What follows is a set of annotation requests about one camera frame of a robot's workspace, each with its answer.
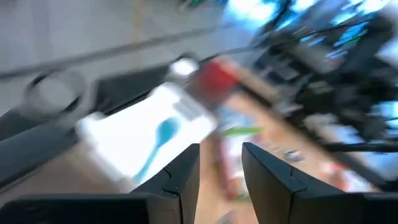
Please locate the teal plastic spoon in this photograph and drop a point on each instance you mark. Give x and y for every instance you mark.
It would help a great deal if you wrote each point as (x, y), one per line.
(166, 129)

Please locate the white-lid spice jar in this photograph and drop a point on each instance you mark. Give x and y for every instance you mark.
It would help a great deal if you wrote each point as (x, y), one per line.
(183, 67)

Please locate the orange ramen packet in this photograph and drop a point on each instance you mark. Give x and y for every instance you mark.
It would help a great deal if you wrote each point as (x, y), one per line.
(351, 183)

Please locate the black aluminium table frame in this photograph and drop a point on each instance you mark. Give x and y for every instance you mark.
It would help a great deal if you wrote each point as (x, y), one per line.
(357, 147)

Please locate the pink green ramen packet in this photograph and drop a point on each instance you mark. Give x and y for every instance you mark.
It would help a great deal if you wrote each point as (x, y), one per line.
(242, 131)

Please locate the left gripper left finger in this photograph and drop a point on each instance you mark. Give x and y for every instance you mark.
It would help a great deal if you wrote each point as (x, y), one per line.
(177, 193)

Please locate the white plastic bin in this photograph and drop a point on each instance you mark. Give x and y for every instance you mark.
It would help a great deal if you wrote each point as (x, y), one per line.
(124, 140)

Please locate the red plastic bowl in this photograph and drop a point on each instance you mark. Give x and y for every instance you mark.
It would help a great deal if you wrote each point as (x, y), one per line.
(217, 79)

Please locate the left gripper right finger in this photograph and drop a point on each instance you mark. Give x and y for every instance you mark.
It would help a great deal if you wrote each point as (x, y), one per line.
(280, 193)

